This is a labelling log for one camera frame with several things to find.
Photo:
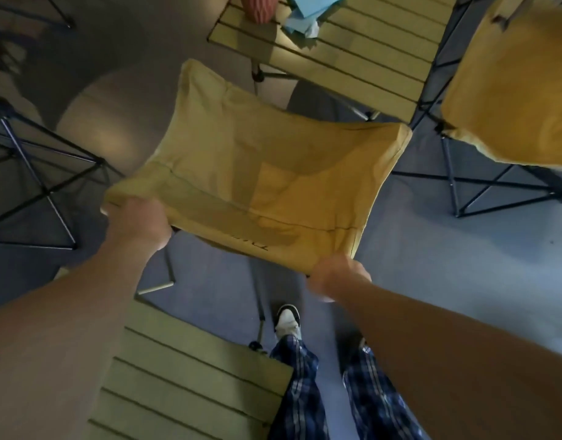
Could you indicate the person's right hand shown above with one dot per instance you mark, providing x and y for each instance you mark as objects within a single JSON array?
[{"x": 338, "y": 277}]

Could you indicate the person's left hand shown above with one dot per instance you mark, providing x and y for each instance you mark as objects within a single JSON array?
[{"x": 139, "y": 224}]

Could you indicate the person's left forearm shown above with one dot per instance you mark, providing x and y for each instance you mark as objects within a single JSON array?
[{"x": 56, "y": 343}]

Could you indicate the person's right forearm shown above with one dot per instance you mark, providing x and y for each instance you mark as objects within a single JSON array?
[{"x": 446, "y": 362}]

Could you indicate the person's left shoe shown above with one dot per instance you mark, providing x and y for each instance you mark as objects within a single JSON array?
[{"x": 288, "y": 320}]

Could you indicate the slatted folding table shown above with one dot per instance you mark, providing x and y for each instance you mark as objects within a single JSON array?
[
  {"x": 377, "y": 54},
  {"x": 180, "y": 362}
]

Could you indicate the blue plaid trousers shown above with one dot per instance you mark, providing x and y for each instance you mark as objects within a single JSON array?
[{"x": 299, "y": 398}]

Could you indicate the white crumpled tissue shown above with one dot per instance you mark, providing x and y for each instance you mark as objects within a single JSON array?
[{"x": 311, "y": 29}]

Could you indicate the red ribbed cup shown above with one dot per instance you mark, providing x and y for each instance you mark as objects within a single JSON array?
[{"x": 260, "y": 6}]

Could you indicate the blue paper on table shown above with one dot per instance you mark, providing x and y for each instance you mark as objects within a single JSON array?
[{"x": 313, "y": 6}]

